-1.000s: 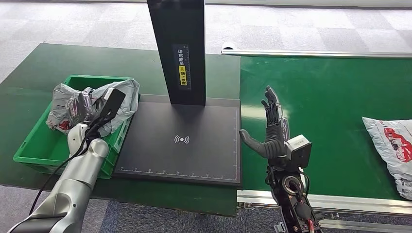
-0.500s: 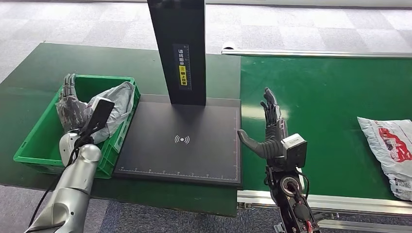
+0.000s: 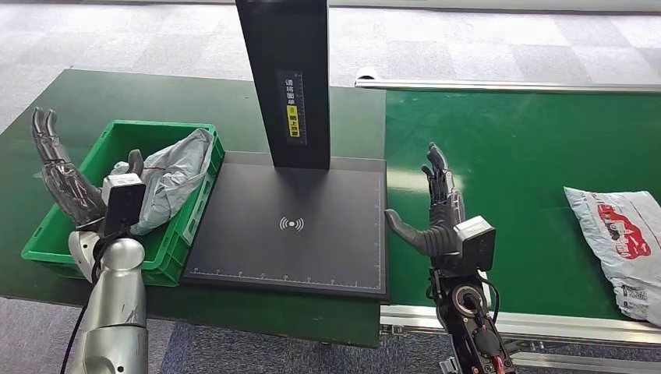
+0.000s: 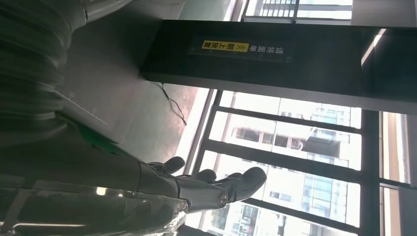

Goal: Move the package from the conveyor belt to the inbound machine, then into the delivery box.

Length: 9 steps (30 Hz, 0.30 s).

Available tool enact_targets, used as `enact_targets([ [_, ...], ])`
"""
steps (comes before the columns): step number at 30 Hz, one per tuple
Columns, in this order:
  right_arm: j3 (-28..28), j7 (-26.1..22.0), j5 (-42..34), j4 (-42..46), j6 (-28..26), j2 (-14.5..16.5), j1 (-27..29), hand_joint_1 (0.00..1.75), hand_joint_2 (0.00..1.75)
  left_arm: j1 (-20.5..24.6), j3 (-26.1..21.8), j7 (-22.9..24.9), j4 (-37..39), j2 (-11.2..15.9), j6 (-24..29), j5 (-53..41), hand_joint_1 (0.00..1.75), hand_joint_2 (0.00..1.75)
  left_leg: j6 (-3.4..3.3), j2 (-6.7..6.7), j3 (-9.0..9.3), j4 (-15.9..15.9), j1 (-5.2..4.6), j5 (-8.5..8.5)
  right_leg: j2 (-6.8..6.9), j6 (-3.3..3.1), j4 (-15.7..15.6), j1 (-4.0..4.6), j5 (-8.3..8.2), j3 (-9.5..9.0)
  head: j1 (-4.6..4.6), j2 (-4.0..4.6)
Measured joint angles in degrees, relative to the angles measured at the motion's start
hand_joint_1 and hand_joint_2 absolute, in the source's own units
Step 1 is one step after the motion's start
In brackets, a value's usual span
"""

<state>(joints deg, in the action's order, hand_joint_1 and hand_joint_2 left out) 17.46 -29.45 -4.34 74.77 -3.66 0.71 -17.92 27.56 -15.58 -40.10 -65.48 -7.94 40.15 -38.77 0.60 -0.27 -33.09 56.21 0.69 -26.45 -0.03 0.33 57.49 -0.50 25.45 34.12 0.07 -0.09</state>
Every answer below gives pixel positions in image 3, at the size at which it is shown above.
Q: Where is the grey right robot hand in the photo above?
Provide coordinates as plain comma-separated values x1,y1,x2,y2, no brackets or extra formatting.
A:
384,143,467,260

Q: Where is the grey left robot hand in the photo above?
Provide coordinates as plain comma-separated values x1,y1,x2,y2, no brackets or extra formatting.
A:
30,107,146,231

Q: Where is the grey mailer package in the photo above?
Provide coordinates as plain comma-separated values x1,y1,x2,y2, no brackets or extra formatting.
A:
563,186,661,329
108,128,216,238

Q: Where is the green conveyor belt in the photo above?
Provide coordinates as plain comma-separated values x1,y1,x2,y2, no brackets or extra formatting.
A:
384,90,661,322

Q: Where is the black inbound scanner machine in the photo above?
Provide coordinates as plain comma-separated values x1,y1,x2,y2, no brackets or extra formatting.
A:
180,0,389,301

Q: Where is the flat grey mailer package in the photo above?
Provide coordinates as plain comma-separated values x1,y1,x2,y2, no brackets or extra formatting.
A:
563,186,661,329

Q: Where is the green plastic crate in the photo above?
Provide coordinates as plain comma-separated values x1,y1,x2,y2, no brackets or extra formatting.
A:
20,119,226,288

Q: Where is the dark green table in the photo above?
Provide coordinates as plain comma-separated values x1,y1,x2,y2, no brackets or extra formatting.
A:
0,68,388,348

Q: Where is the black yellow label sticker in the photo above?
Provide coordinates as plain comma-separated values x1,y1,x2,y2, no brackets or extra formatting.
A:
276,69,308,146

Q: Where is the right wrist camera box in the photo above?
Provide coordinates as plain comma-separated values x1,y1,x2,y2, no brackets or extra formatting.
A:
453,215,497,274

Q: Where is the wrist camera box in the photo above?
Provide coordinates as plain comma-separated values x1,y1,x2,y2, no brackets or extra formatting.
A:
101,172,148,239
453,215,497,274

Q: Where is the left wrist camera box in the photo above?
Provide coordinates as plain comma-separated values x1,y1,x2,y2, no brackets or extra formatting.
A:
101,172,148,239

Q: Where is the wide silver conveyor frame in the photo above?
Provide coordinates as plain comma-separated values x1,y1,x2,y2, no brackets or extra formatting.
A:
379,304,661,374

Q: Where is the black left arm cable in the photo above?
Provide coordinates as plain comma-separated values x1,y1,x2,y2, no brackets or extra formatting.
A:
58,239,107,374

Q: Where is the thin silver conveyor rail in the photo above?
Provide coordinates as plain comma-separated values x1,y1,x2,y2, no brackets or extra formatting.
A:
354,68,661,95

